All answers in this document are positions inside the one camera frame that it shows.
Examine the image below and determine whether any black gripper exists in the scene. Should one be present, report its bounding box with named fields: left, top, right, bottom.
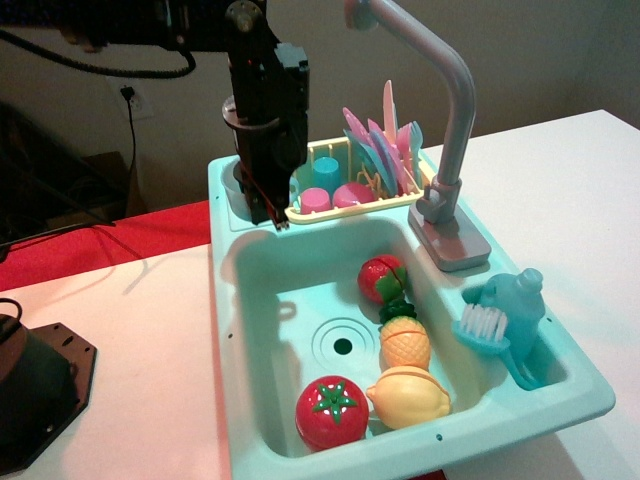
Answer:
left=224, top=30, right=309, bottom=231

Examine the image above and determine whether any translucent light blue cup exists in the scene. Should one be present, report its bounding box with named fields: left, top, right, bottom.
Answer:
left=221, top=162, right=300, bottom=220

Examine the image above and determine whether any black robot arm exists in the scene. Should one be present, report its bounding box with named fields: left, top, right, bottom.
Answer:
left=1, top=1, right=310, bottom=230

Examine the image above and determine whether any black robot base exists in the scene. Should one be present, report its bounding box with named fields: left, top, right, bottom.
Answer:
left=1, top=298, right=97, bottom=475

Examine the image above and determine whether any pink upturned cup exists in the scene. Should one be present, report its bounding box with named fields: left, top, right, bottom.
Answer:
left=300, top=187, right=332, bottom=215

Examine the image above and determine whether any blue upturned cup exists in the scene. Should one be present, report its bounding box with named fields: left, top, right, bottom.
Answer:
left=313, top=157, right=341, bottom=195

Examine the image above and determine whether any mint green toy sink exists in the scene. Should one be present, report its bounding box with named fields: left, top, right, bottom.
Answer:
left=208, top=156, right=615, bottom=479

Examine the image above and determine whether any yellow dish rack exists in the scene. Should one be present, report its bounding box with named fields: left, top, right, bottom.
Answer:
left=286, top=136, right=434, bottom=225

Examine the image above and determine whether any magenta upturned bowl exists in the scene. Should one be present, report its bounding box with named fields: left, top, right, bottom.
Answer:
left=332, top=182, right=377, bottom=208

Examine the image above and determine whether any red cloth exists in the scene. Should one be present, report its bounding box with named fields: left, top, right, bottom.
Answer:
left=1, top=201, right=211, bottom=291

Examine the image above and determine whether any blue toy plate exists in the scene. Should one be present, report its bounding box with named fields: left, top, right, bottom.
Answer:
left=344, top=130, right=397, bottom=198

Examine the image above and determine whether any pink toy plate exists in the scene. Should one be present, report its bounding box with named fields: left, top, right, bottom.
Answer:
left=342, top=107, right=371, bottom=144

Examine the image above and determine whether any purple toy plate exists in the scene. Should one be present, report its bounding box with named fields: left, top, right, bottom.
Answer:
left=367, top=119, right=406, bottom=196

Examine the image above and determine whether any toy strawberry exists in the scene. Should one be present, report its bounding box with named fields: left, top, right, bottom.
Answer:
left=357, top=254, right=408, bottom=305

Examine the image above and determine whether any peach toy knife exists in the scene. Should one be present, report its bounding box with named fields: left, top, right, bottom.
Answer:
left=383, top=80, right=398, bottom=146

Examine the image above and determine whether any pink toy fork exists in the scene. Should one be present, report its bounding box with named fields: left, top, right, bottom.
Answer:
left=396, top=124, right=412, bottom=174

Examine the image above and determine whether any blue toy fork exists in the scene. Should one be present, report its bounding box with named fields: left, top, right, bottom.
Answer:
left=409, top=121, right=423, bottom=190

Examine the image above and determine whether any grey toy faucet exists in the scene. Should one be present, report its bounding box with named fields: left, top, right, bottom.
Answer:
left=344, top=1, right=491, bottom=272

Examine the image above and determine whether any toy pineapple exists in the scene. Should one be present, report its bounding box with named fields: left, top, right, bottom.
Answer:
left=379, top=299, right=432, bottom=370

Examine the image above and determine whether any toy tomato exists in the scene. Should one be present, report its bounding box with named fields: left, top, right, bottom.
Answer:
left=295, top=375, right=369, bottom=452

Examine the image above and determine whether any toy lemon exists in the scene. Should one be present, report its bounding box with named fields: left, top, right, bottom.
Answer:
left=365, top=366, right=451, bottom=430

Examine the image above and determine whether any blue dish brush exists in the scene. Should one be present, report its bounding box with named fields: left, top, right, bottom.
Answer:
left=451, top=304, right=542, bottom=391

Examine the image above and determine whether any blue soap bottle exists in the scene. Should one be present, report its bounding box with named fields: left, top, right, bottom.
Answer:
left=480, top=268, right=546, bottom=364

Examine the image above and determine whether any white wall outlet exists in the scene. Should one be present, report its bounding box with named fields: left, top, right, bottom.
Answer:
left=106, top=76, right=154, bottom=121

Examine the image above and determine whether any black power cable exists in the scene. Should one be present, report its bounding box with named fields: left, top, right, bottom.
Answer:
left=0, top=85, right=146, bottom=261

